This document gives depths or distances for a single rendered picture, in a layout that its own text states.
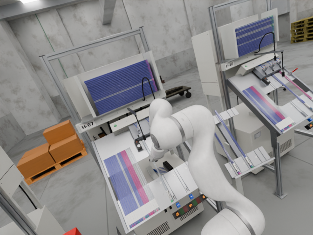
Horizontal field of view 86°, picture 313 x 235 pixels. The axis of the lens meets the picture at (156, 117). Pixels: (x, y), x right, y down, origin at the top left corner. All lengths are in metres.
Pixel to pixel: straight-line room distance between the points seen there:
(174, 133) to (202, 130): 0.10
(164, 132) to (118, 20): 10.91
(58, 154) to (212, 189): 4.11
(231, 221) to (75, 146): 4.04
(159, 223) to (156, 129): 1.41
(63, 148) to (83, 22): 8.09
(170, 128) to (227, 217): 0.35
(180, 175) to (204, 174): 0.78
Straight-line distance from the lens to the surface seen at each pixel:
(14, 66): 10.44
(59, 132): 4.77
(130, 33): 1.46
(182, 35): 12.38
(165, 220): 1.85
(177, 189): 1.32
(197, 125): 0.56
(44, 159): 4.54
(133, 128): 1.40
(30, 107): 10.45
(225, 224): 0.67
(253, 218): 0.70
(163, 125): 0.52
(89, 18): 11.22
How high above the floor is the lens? 1.67
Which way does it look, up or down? 20 degrees down
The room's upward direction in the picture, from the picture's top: 19 degrees counter-clockwise
